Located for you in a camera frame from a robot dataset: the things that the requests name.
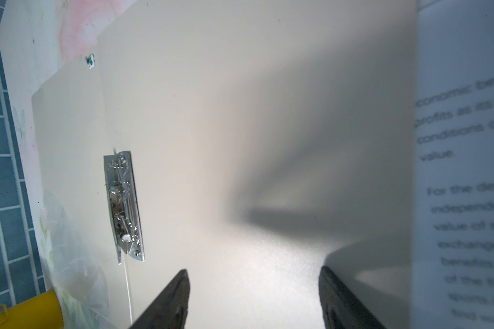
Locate yellow pencil cup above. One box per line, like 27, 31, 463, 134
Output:
0, 289, 64, 329

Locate metal folder clip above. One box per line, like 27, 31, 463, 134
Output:
104, 151, 145, 264

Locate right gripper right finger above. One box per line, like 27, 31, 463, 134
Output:
318, 266, 386, 329

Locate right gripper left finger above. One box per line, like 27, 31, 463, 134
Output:
130, 270, 190, 329

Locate printed text sheet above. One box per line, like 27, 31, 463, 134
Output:
410, 1, 494, 328

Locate beige paper folder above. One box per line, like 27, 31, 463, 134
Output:
32, 1, 417, 328

